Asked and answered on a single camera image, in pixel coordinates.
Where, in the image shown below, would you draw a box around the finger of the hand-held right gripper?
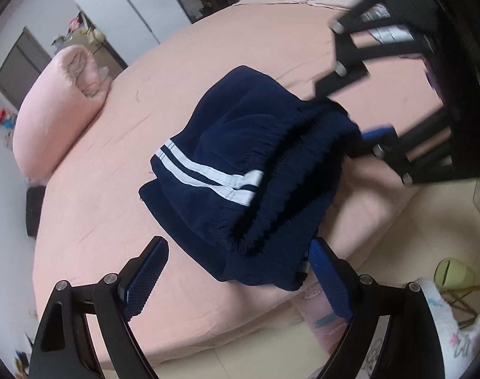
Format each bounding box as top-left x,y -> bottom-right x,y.
314,0 -> 436,99
348,111 -> 467,187

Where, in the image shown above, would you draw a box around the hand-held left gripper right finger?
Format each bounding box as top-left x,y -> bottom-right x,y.
307,238 -> 442,379

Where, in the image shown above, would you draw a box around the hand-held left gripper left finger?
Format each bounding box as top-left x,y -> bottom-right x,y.
28,235 -> 170,379

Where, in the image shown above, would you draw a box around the navy white-striped shorts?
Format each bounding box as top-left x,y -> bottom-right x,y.
139,66 -> 365,293

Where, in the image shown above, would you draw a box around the pink printed cloth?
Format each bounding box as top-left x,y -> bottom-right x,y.
301,280 -> 361,350

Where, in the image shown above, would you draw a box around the white printed garment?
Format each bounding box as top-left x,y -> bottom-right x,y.
366,2 -> 416,44

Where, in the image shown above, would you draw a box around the bed with pink sheet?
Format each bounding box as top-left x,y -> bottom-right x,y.
27,0 -> 450,368

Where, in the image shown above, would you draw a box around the pale green chair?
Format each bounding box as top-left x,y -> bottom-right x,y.
434,258 -> 480,326

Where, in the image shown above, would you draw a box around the person's printed pajama pants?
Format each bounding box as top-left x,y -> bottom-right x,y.
356,278 -> 480,379

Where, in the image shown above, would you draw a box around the black backpack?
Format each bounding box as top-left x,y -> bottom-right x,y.
26,185 -> 46,238

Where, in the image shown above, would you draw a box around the rolled pink quilt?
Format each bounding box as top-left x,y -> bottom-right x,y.
12,45 -> 113,178

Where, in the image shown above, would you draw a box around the white wardrobe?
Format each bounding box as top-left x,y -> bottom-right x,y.
57,0 -> 191,44

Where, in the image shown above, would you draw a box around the dark door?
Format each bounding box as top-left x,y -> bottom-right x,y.
0,27 -> 53,109

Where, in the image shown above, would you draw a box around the pink plush toy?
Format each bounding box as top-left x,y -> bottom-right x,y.
68,12 -> 85,34

